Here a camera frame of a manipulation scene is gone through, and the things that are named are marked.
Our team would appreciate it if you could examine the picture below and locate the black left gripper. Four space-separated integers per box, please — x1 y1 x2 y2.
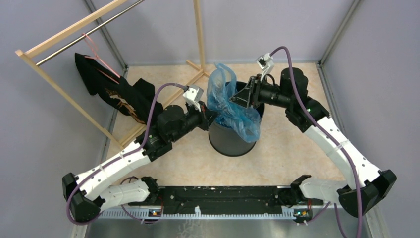
170 100 220 143

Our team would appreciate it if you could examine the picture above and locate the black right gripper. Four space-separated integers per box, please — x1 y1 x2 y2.
228 74 292 109

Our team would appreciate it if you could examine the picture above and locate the blue plastic trash bag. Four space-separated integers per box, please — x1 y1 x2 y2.
206 63 261 143

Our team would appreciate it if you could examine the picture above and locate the dark grey trash bin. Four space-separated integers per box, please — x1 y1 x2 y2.
209 81 264 157

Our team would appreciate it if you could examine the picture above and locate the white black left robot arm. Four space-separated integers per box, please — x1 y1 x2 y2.
61 102 218 225

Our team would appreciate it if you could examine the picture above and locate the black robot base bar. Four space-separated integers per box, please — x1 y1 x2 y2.
129 185 325 213

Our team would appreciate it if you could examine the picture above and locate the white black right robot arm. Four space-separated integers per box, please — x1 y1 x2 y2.
229 67 397 217

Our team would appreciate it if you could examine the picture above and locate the black garment with print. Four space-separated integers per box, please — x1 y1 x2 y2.
74 53 155 124

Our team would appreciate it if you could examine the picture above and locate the pink clothes hanger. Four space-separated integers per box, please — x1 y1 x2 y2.
82 33 121 78

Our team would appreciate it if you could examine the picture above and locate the metal hanging rod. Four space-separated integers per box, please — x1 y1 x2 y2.
26 0 143 66

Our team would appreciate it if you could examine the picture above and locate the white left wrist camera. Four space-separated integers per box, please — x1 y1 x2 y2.
182 85 204 112

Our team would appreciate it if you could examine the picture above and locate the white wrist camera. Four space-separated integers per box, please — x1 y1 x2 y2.
182 85 204 112
256 53 274 80

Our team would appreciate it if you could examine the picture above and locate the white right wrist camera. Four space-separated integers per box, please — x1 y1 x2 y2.
256 53 274 80

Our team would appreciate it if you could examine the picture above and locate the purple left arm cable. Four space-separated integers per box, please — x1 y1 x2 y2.
66 83 189 226

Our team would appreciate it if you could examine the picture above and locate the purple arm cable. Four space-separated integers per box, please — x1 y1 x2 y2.
269 46 363 238
66 83 189 226

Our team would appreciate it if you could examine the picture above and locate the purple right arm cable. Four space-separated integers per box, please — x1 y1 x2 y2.
269 46 363 238

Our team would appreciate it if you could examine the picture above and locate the wooden clothes rack frame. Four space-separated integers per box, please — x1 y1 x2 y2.
15 0 210 149

